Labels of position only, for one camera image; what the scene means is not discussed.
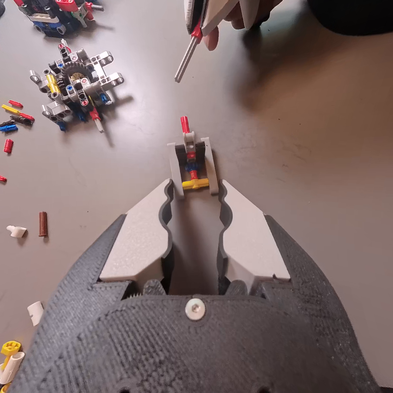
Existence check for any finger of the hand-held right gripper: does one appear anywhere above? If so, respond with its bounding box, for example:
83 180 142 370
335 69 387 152
201 0 246 37
184 0 207 34

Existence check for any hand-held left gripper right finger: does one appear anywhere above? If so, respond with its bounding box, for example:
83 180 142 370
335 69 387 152
217 179 291 283

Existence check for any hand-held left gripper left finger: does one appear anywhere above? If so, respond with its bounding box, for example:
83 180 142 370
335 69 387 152
99 179 175 282

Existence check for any grey axle with red bush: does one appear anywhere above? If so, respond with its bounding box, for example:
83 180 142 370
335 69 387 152
174 26 202 83

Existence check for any small grey frame brick model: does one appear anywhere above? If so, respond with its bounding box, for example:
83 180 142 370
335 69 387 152
167 116 219 201

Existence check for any person's right hand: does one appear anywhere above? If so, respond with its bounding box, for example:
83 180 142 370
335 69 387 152
205 0 283 52

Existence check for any white curved toy panel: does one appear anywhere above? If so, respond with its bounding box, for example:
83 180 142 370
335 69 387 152
27 301 44 326

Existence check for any grey gear toy brick model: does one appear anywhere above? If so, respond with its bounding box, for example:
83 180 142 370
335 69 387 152
30 39 125 133

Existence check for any dark toy brick model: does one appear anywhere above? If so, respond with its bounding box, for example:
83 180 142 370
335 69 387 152
12 0 104 35

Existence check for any heap of small coloured pins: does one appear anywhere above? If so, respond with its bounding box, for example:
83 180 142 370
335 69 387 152
0 99 35 183

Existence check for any heap of white yellow parts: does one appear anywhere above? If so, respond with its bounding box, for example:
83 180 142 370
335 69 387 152
0 340 26 386

